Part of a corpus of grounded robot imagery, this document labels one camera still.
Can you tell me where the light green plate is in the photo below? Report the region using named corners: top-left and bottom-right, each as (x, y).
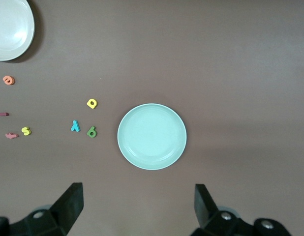
top-left (117, 103), bottom-right (187, 171)

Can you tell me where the green foam letter g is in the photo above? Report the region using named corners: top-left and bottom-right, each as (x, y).
top-left (86, 126), bottom-right (98, 138)

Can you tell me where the orange foam letter e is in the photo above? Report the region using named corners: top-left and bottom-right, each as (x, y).
top-left (2, 75), bottom-right (16, 86)

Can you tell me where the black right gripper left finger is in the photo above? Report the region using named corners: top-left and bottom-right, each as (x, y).
top-left (0, 182), bottom-right (84, 236)

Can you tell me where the yellow foam letter a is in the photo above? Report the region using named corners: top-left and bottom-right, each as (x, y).
top-left (86, 98), bottom-right (98, 110)

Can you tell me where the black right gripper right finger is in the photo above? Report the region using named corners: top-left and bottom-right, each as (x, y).
top-left (190, 184), bottom-right (294, 236)

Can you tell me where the beige white plate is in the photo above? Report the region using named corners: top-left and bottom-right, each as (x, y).
top-left (0, 0), bottom-right (35, 61)

